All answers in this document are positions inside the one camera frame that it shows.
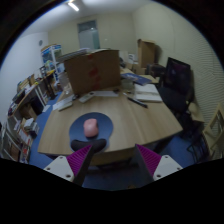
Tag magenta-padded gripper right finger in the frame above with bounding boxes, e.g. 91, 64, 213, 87
133, 142, 184, 186

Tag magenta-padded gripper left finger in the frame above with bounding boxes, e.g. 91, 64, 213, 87
43, 143, 95, 187

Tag pink computer mouse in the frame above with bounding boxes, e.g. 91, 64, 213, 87
82, 118, 100, 138

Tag blue mouse pad with wrist rest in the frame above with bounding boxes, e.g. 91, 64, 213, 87
68, 112, 115, 154

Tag cluttered shelf unit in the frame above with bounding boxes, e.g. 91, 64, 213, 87
0, 71, 58, 164

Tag light wooden chair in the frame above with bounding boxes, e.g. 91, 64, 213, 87
201, 101, 224, 158

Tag white paper sheet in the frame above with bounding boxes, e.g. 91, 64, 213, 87
52, 94, 75, 110
94, 90, 120, 98

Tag black pen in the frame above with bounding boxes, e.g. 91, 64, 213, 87
126, 95, 149, 109

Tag large white book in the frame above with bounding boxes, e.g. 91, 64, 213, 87
133, 83, 164, 103

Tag black office chair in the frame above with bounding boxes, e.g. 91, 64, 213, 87
156, 56, 196, 114

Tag blue book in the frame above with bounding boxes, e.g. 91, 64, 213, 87
120, 72, 153, 86

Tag large brown cardboard box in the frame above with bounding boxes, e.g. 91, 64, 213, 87
63, 48, 123, 96

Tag blue and white cabinet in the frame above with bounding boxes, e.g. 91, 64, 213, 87
40, 43, 63, 74

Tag tall open cardboard box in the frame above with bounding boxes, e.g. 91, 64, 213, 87
137, 38, 157, 69

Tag grey door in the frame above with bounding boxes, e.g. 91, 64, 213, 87
77, 19, 101, 51

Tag ceiling tube light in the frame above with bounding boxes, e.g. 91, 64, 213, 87
66, 1, 80, 13

